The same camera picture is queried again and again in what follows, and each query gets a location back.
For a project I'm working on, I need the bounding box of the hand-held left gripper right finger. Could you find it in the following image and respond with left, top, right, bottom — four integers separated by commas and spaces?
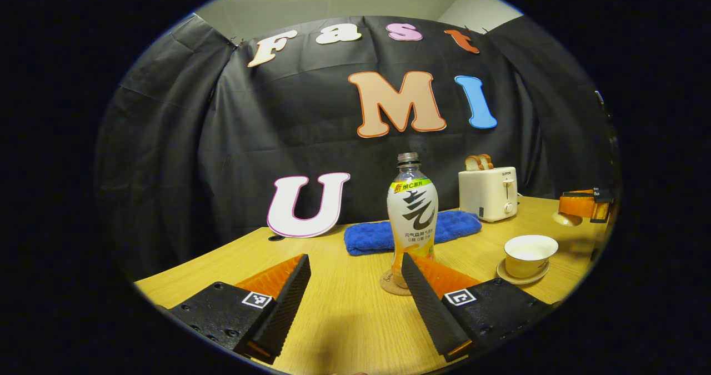
401, 253, 553, 363

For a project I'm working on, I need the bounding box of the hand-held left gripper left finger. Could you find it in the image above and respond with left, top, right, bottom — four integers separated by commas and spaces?
167, 254, 312, 364

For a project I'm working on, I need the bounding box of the cream ceramic teacup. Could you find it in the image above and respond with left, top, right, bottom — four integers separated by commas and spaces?
504, 234, 559, 278

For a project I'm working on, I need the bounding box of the clear plastic water bottle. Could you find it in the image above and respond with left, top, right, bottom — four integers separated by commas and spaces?
387, 153, 439, 289

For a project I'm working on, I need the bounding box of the cream ceramic saucer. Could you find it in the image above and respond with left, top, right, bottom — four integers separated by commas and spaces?
497, 258, 550, 285

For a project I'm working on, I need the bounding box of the white toaster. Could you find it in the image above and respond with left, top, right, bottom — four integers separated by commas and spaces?
458, 167, 518, 223

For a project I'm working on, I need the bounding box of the blue towel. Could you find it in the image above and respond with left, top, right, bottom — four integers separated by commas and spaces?
344, 211, 482, 256

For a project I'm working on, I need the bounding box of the black backdrop cloth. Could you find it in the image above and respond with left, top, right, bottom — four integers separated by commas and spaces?
96, 14, 620, 281

